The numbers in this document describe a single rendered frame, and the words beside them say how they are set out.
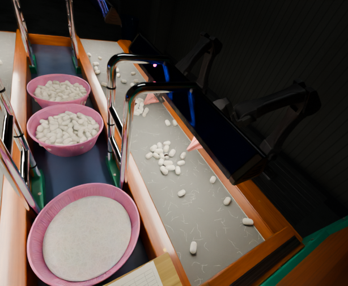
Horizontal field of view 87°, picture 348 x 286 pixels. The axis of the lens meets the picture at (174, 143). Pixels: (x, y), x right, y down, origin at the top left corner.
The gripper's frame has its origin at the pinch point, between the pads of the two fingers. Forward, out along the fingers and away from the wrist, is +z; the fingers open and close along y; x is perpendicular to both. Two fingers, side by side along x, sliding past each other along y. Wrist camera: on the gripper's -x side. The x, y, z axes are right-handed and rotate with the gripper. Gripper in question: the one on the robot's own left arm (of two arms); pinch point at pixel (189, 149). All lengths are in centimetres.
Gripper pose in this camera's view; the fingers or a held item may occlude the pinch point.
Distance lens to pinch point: 72.7
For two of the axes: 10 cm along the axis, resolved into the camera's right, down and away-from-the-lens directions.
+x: 3.8, 4.3, 8.2
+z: -8.0, 5.9, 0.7
